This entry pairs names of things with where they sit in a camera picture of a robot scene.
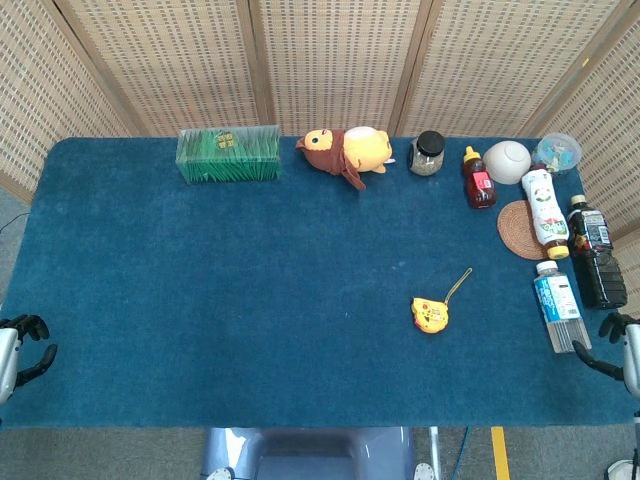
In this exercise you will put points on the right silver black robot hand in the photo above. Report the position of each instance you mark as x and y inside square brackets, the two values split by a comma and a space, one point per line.
[632, 355]

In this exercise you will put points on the yellow floor tape strip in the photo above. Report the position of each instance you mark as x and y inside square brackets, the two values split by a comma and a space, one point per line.
[500, 455]

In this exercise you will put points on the clear box of green packets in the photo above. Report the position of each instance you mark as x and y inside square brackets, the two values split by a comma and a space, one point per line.
[230, 160]

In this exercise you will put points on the white bowl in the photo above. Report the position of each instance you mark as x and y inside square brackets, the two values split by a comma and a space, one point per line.
[507, 160]

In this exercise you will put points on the dark tea bottle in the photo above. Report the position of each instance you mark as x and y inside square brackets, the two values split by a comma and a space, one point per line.
[595, 250]

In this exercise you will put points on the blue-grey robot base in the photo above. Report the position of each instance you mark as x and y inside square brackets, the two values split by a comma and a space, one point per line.
[310, 455]

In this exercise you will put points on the woven bamboo folding screen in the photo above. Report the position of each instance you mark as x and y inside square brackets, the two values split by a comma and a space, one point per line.
[340, 60]

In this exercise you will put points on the clear tub of blue clips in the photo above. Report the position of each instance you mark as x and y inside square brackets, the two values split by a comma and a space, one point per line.
[557, 150]

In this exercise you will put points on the yellow tape measure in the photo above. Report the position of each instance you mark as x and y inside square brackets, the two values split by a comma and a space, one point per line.
[430, 315]

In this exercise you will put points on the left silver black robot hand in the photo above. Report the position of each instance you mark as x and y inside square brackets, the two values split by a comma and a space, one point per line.
[7, 355]

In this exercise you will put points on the round metal foot plate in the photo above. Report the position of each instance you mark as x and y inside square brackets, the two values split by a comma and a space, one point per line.
[425, 472]
[222, 474]

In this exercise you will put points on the glass jar with black lid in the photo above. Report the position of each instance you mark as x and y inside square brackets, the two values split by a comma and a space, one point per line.
[426, 157]

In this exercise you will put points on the white table leg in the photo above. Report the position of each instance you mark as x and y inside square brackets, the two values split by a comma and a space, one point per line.
[435, 450]

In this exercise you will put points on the round woven coaster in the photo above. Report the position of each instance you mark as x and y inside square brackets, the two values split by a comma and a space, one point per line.
[515, 230]

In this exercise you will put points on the yellow brown plush toy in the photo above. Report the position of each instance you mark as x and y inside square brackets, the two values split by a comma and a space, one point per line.
[360, 147]

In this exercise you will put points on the water bottle with blue label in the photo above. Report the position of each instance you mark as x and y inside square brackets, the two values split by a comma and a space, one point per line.
[557, 300]

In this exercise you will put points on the white round floor object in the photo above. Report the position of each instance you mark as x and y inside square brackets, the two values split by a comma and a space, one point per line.
[622, 471]

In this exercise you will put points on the white labelled drink bottle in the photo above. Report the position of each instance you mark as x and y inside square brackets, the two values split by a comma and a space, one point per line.
[542, 205]

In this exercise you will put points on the blue table mat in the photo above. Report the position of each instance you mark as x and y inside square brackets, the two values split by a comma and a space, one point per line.
[250, 260]

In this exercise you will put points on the honey squeeze bottle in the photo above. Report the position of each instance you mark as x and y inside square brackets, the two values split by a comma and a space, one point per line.
[480, 185]

